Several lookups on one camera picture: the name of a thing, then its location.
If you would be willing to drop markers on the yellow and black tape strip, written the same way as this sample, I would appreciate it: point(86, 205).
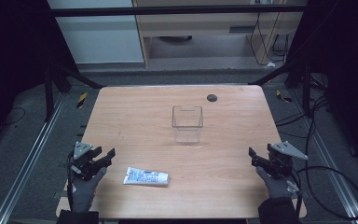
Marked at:
point(81, 100)
point(283, 97)

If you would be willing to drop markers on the black horizontal frame bar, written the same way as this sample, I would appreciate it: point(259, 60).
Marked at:
point(167, 11)

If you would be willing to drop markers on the person's right hand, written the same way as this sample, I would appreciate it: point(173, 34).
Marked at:
point(278, 186)

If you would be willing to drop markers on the light wooden desk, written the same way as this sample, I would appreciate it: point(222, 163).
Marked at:
point(205, 23)

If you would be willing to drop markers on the clear plastic box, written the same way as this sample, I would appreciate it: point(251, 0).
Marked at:
point(187, 124)

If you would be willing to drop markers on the white cabinet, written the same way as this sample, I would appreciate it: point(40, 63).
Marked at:
point(99, 40)

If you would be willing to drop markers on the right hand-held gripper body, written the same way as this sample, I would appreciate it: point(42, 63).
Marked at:
point(282, 155)

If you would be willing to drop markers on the white plug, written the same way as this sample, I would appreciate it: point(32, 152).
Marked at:
point(271, 64)

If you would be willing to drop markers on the black frame strut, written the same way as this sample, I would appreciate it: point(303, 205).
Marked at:
point(279, 71)
point(74, 74)

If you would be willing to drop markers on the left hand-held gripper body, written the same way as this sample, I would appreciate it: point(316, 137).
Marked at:
point(81, 150)

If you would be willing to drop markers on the aluminium floor rail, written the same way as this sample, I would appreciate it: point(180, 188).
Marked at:
point(28, 161)
point(329, 168)

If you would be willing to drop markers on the dark round table grommet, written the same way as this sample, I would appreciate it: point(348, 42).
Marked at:
point(212, 98)

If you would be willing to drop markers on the white and blue toothpaste tube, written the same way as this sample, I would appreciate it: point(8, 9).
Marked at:
point(146, 177)

